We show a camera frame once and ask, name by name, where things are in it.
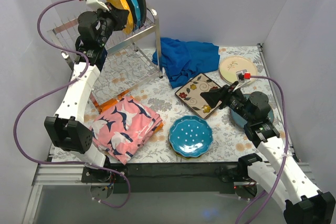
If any dark teal round plate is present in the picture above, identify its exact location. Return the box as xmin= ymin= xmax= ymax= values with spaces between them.
xmin=229 ymin=91 xmax=274 ymax=128

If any yellow plate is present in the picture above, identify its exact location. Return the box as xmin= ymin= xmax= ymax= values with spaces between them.
xmin=107 ymin=0 xmax=134 ymax=35

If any square floral plate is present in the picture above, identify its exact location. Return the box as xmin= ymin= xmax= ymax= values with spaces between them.
xmin=175 ymin=73 xmax=220 ymax=120

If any cream round plate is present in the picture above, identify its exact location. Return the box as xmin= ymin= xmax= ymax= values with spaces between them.
xmin=218 ymin=56 xmax=258 ymax=84

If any blue polka dot plate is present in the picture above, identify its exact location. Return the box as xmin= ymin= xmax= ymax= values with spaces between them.
xmin=169 ymin=115 xmax=213 ymax=159

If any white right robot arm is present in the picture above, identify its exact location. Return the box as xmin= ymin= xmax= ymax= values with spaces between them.
xmin=201 ymin=84 xmax=335 ymax=223

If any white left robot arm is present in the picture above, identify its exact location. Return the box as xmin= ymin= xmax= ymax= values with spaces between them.
xmin=44 ymin=3 xmax=130 ymax=182

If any steel dish rack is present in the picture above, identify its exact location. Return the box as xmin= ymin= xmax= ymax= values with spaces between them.
xmin=47 ymin=7 xmax=165 ymax=109

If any blue cloth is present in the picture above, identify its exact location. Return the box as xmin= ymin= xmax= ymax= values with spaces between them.
xmin=152 ymin=37 xmax=220 ymax=89

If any floral tablecloth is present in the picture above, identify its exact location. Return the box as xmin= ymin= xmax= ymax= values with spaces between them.
xmin=93 ymin=46 xmax=285 ymax=163

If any orange cloth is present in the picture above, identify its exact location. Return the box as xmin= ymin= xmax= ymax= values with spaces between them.
xmin=94 ymin=90 xmax=165 ymax=133

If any pink patterned cloth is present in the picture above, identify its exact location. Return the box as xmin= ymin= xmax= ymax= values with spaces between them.
xmin=90 ymin=96 xmax=162 ymax=165

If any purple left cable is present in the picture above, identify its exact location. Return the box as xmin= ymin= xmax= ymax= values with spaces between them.
xmin=13 ymin=0 xmax=131 ymax=208

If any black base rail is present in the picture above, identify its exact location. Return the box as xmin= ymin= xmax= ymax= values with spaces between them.
xmin=81 ymin=162 xmax=263 ymax=195

